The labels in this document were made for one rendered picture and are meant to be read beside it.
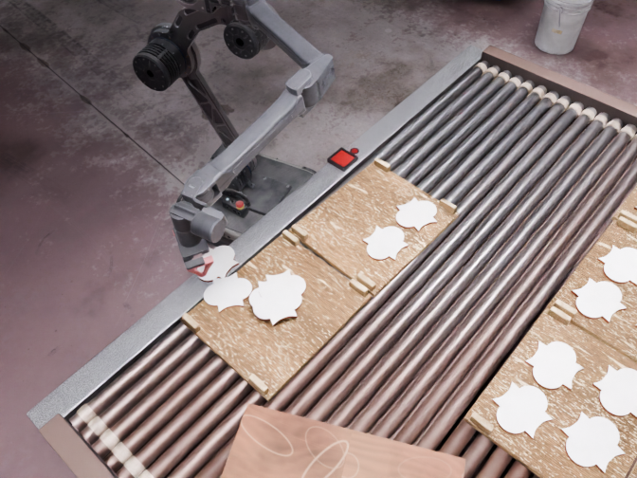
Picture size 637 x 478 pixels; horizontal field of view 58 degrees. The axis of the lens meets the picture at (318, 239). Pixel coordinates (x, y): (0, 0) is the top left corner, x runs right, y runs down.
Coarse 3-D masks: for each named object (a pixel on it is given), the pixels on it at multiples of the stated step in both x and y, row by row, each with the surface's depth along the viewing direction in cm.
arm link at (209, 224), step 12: (192, 180) 135; (192, 192) 133; (192, 204) 136; (204, 204) 133; (204, 216) 132; (216, 216) 132; (192, 228) 132; (204, 228) 130; (216, 228) 131; (216, 240) 133
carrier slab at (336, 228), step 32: (352, 192) 188; (384, 192) 187; (416, 192) 187; (320, 224) 180; (352, 224) 179; (384, 224) 179; (448, 224) 179; (320, 256) 174; (352, 256) 172; (416, 256) 172
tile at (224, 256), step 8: (216, 248) 176; (224, 248) 176; (216, 256) 175; (224, 256) 175; (232, 256) 175; (216, 264) 173; (224, 264) 173; (232, 264) 173; (208, 272) 171; (216, 272) 171; (224, 272) 171; (208, 280) 169
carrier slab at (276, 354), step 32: (256, 256) 173; (288, 256) 172; (320, 288) 165; (352, 288) 165; (224, 320) 160; (256, 320) 159; (288, 320) 159; (320, 320) 159; (224, 352) 154; (256, 352) 153; (288, 352) 153
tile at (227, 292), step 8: (216, 280) 167; (224, 280) 167; (232, 280) 167; (240, 280) 167; (208, 288) 165; (216, 288) 165; (224, 288) 165; (232, 288) 165; (240, 288) 165; (248, 288) 165; (208, 296) 164; (216, 296) 163; (224, 296) 163; (232, 296) 163; (240, 296) 163; (248, 296) 164; (216, 304) 162; (224, 304) 162; (232, 304) 162; (240, 304) 161
